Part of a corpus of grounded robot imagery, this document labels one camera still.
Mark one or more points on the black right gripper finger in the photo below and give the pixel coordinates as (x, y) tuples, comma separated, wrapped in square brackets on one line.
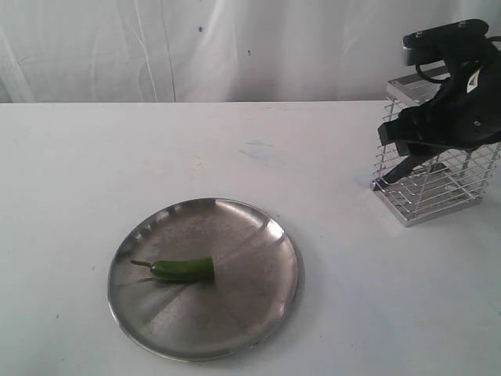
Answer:
[(413, 125), (428, 147)]

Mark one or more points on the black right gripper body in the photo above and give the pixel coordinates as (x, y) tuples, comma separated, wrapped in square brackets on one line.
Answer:
[(465, 112)]

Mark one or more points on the black kitchen knife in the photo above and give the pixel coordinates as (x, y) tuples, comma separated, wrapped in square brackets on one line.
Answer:
[(403, 169)]

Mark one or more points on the dark green vegetable piece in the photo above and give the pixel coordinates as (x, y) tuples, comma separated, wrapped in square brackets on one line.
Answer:
[(193, 270)]

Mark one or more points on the round stainless steel plate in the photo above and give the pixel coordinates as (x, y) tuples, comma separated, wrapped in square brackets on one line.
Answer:
[(256, 277)]

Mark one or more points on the white backdrop curtain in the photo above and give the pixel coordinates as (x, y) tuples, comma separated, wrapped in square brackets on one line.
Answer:
[(213, 51)]

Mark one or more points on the chrome wire utensil holder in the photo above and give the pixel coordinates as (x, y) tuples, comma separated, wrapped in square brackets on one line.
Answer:
[(445, 184)]

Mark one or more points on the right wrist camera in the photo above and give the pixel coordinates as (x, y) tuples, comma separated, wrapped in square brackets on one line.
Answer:
[(460, 41)]

